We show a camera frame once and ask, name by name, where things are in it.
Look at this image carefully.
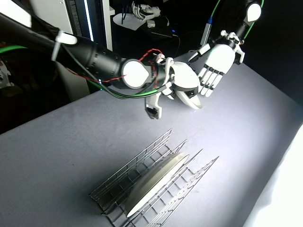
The wire dish rack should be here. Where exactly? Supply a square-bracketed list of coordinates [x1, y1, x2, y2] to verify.
[89, 129, 220, 227]

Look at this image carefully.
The green cable with blue plug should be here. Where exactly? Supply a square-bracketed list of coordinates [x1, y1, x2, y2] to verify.
[208, 0, 222, 24]

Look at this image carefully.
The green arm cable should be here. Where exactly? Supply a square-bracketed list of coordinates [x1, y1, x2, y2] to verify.
[243, 0, 265, 40]
[0, 45, 164, 99]

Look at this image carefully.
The white robot body column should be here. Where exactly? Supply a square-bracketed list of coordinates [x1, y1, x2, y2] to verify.
[30, 0, 114, 95]

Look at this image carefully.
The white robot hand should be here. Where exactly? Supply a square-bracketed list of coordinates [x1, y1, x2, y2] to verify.
[188, 43, 237, 98]
[165, 61, 199, 100]

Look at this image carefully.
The red black twisted cable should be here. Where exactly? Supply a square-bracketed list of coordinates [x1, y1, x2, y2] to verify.
[63, 48, 164, 84]

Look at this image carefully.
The spare white robot hand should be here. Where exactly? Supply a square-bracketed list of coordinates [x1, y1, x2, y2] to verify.
[131, 0, 161, 21]

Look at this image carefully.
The white paper sheet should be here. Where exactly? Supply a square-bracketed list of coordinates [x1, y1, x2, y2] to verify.
[112, 13, 145, 31]

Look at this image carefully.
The black device with blue light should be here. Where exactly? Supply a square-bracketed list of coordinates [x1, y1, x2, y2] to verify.
[150, 27, 179, 38]

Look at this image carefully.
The grey cable adapter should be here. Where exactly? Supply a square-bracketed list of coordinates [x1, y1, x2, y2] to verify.
[200, 22, 213, 45]

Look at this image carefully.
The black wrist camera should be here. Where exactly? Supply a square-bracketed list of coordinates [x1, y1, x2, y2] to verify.
[145, 105, 160, 121]

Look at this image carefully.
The white plate with black rim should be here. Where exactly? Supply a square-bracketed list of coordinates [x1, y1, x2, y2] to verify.
[177, 91, 203, 111]
[124, 152, 190, 218]

